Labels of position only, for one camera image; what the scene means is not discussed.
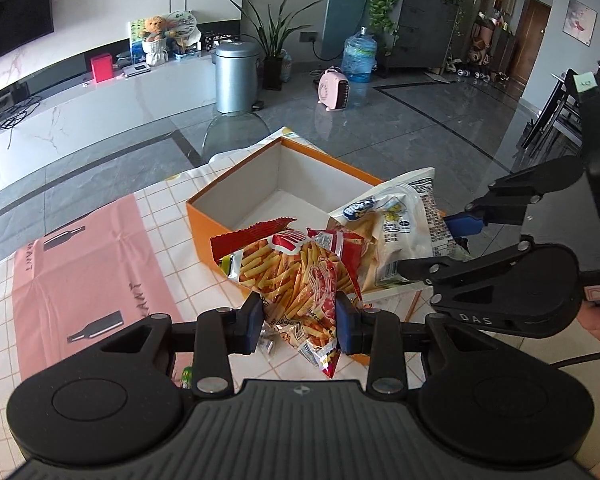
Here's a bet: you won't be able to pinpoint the clear plastic chair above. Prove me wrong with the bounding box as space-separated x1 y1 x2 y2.
202 110 271 166

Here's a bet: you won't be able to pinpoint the brown striped snack packet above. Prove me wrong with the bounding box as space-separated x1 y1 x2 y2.
375 167 461 261

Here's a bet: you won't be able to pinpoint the silver trash can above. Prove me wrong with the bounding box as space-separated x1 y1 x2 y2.
214 41 262 114

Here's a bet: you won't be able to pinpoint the printed picture card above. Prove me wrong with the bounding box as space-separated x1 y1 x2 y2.
129 20 148 61

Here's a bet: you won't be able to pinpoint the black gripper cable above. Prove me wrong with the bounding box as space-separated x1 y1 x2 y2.
550 347 600 370

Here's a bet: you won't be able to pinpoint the tangled black cables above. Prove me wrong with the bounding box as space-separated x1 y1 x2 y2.
0 97 41 151

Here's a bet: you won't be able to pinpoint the black dining chairs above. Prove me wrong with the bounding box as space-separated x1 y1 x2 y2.
522 67 586 161

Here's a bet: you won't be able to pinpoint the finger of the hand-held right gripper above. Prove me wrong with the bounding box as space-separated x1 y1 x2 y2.
442 155 588 237
397 237 533 289

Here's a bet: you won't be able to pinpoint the potted long-leaf plant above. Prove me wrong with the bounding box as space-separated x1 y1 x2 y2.
228 0 326 91

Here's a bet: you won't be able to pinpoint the orange cardboard box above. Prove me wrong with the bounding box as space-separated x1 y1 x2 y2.
186 136 448 366

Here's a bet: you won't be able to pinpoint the round printed hand fan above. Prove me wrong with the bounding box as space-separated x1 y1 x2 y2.
165 10 199 41

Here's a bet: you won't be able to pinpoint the dark grey cabinet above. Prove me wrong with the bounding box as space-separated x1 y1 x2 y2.
385 0 461 71

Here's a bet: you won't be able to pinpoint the white marble media console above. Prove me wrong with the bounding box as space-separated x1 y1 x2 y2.
0 52 218 171

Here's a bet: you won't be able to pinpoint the wooden shelf with toys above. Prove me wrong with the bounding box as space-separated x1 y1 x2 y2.
467 10 518 81

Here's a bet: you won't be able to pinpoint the blue water jug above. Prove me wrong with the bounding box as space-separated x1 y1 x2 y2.
341 26 378 86

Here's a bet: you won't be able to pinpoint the red fries snack packet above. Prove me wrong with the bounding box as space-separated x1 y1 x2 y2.
210 216 376 381

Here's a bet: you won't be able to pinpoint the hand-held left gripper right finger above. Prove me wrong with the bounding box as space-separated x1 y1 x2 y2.
334 292 501 395

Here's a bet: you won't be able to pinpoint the framed wall picture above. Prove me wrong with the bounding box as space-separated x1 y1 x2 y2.
565 0 598 46

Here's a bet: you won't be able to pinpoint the pink space heater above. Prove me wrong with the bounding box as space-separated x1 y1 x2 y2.
317 66 351 111

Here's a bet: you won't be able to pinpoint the red box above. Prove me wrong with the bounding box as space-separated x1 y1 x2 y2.
91 53 115 82

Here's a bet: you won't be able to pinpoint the white bread packet blue label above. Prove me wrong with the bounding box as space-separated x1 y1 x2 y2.
327 182 431 293

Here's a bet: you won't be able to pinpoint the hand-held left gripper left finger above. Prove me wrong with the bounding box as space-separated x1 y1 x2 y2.
100 292 265 395

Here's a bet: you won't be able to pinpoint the brown wooden door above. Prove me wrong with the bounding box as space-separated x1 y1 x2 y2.
510 0 551 96

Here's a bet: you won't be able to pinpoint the pink bottle-print mat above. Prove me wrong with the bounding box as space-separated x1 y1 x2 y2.
12 194 201 381

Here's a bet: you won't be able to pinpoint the teddy bear toy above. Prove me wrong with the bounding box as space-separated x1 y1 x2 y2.
142 16 173 66

